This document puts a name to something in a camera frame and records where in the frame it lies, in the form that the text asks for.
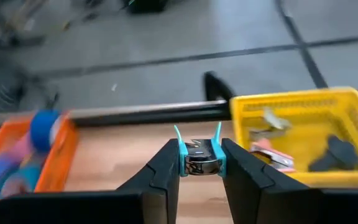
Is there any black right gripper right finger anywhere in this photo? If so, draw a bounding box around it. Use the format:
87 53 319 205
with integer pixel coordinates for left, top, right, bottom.
221 138 358 224

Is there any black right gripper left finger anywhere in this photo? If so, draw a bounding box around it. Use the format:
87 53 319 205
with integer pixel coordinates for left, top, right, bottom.
0 138 181 224

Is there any beige staple remover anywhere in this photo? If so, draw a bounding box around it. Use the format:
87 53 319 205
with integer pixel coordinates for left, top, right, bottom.
249 107 293 141

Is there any dark grey toy plane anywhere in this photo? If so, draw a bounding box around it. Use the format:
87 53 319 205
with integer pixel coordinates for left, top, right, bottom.
308 134 358 172

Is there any light blue tape roll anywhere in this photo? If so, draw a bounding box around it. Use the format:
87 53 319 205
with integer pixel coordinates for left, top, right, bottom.
0 164 43 200

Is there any royal blue tape roll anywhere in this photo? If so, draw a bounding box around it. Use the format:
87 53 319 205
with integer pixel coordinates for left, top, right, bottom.
29 109 62 154

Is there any pink tape roll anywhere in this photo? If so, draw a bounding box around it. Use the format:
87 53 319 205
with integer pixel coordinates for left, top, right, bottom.
0 133 43 175

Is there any yellow plastic basket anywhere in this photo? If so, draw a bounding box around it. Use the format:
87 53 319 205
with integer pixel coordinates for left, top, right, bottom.
229 86 358 189

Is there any orange plastic basket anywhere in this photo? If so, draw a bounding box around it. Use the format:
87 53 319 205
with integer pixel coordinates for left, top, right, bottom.
0 111 80 218

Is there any black table clamp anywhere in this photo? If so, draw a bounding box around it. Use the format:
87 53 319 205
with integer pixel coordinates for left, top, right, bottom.
203 71 236 102

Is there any black aluminium table frame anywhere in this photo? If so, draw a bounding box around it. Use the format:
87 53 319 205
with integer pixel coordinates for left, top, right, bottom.
0 100 232 130

